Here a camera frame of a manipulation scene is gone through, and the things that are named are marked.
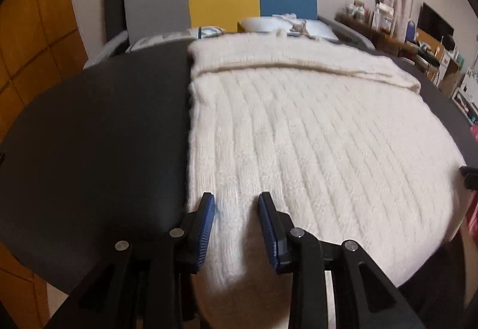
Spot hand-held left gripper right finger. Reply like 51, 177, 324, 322
258, 192, 426, 329

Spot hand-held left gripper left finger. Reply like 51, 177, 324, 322
48, 192, 216, 329

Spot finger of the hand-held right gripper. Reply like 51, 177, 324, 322
459, 165, 478, 190

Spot cream knit sweater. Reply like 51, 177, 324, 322
186, 32, 467, 329

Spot black television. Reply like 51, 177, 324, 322
417, 3, 454, 42

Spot wooden side table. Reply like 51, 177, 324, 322
336, 13, 406, 51

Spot cluster of jars and bottles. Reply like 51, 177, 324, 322
344, 0, 394, 33

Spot geometric print pillow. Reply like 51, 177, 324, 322
125, 26, 226, 53

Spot white deer print pillow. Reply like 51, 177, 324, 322
239, 14, 338, 41

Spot black rolled mat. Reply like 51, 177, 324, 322
104, 0, 131, 44

